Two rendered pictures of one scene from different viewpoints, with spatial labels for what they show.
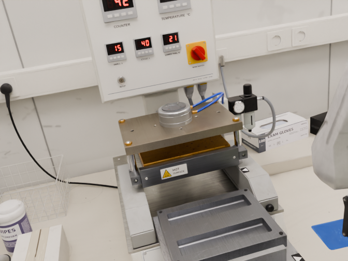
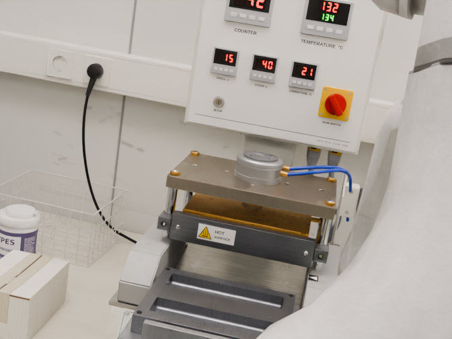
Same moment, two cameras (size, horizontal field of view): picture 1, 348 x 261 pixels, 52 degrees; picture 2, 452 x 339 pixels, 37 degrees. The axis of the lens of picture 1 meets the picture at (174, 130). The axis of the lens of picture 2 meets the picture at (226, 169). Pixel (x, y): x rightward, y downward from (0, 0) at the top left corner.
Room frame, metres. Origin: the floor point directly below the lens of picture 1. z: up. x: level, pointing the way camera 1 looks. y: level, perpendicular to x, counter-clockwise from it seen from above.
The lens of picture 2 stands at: (-0.28, -0.29, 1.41)
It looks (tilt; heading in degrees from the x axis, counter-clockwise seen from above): 15 degrees down; 17
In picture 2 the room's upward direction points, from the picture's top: 9 degrees clockwise
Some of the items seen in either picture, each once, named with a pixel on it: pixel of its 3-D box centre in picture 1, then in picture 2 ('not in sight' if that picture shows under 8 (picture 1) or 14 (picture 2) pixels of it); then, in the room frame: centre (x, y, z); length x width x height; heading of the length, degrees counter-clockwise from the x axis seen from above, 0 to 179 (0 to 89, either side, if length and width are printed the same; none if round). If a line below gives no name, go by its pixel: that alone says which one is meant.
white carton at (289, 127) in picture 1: (274, 131); not in sight; (1.25, -0.39, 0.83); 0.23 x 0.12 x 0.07; 109
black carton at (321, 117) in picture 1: (324, 124); not in sight; (1.25, -0.59, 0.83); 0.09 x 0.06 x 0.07; 110
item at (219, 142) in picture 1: (181, 136); (257, 202); (0.80, -0.02, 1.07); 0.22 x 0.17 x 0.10; 100
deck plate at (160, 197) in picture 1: (182, 179); (242, 269); (0.83, 0.00, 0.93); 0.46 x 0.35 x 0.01; 10
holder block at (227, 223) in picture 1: (216, 227); (218, 311); (0.55, -0.05, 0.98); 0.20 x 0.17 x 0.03; 100
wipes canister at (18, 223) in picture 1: (14, 226); (17, 241); (0.88, 0.51, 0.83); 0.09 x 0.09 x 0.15
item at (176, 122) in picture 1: (182, 125); (268, 189); (0.84, -0.02, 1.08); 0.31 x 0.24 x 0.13; 100
